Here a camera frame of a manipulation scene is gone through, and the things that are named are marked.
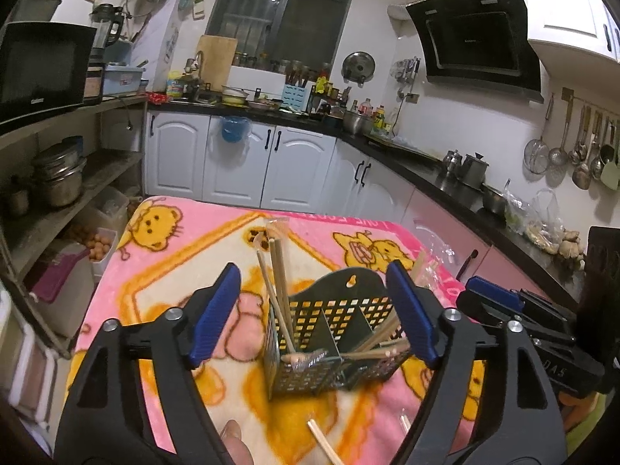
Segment steel saucepan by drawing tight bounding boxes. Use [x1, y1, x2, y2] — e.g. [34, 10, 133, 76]
[482, 179, 512, 215]

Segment white upper cabinet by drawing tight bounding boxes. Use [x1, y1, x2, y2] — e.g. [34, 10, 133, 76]
[523, 0, 620, 64]

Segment black kitchen countertop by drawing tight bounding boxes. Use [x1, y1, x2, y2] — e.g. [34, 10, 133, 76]
[148, 99, 582, 301]

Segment clear plastic wrapper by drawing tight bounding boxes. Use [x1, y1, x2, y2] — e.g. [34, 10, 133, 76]
[417, 230, 458, 279]

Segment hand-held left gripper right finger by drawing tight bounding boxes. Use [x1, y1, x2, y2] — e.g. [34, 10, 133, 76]
[385, 260, 568, 465]

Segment pink plastic container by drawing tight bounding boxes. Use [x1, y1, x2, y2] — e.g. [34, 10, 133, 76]
[31, 252, 90, 303]

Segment steel pot lid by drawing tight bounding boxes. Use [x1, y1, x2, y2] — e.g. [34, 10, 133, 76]
[342, 51, 375, 81]

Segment person's green and orange clothing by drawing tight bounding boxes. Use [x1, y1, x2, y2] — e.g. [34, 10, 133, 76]
[557, 390, 611, 449]

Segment white base cabinets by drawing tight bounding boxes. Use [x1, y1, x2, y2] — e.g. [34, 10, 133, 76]
[144, 109, 417, 233]

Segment blue plastic bag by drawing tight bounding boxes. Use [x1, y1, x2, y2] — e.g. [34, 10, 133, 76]
[220, 116, 250, 143]

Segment white plastic drawer unit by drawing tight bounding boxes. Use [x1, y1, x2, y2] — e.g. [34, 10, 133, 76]
[0, 291, 59, 446]

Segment black microwave oven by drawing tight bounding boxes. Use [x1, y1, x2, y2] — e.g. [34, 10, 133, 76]
[0, 22, 98, 124]

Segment person's left hand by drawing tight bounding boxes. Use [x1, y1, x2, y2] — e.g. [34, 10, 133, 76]
[219, 419, 253, 465]

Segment dark kitchen window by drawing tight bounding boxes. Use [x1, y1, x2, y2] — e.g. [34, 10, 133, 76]
[206, 0, 363, 76]

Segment light blue knife block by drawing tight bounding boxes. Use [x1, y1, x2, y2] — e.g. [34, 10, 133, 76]
[282, 84, 307, 112]

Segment dark green utensil basket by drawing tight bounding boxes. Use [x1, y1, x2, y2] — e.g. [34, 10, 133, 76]
[264, 268, 422, 400]

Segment black blender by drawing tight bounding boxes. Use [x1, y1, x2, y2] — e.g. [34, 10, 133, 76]
[91, 4, 125, 65]

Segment wooden storage shelf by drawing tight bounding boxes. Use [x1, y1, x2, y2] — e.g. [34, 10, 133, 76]
[0, 94, 148, 359]

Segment wooden cutting board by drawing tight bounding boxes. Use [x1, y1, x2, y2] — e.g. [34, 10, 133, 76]
[196, 35, 238, 92]

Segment light blue storage box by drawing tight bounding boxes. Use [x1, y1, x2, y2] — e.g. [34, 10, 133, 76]
[104, 62, 147, 98]

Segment row of hanging kitchen utensils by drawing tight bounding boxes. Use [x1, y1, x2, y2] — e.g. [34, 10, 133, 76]
[523, 88, 620, 192]

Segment ginger root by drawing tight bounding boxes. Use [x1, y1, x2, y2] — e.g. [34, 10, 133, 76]
[557, 230, 587, 267]

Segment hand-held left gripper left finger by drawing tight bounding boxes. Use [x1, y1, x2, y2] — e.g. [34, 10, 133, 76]
[54, 262, 241, 465]

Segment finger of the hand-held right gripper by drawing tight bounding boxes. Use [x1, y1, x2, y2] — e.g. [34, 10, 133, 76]
[464, 275, 527, 312]
[455, 291, 523, 326]

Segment stack of steel pots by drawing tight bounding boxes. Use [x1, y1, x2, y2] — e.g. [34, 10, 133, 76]
[31, 143, 88, 208]

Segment pink base cabinets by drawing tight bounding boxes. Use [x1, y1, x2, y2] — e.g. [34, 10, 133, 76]
[402, 189, 577, 301]

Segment pink printed blanket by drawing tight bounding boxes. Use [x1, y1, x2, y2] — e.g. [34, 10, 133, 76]
[65, 195, 487, 465]

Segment box of brown eggs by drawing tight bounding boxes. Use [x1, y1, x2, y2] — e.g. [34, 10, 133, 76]
[72, 225, 119, 265]

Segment black range hood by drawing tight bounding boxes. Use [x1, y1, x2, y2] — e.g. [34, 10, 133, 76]
[406, 0, 544, 103]

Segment steel canister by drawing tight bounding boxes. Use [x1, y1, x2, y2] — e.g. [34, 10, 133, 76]
[460, 152, 490, 189]

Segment clear plastic bag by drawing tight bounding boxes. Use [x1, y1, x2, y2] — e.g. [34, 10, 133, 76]
[504, 189, 565, 250]

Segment group of condiment bottles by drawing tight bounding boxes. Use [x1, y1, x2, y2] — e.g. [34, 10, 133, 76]
[310, 70, 393, 136]

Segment steel mixing bowl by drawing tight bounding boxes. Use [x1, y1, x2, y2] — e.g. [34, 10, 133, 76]
[343, 110, 375, 136]

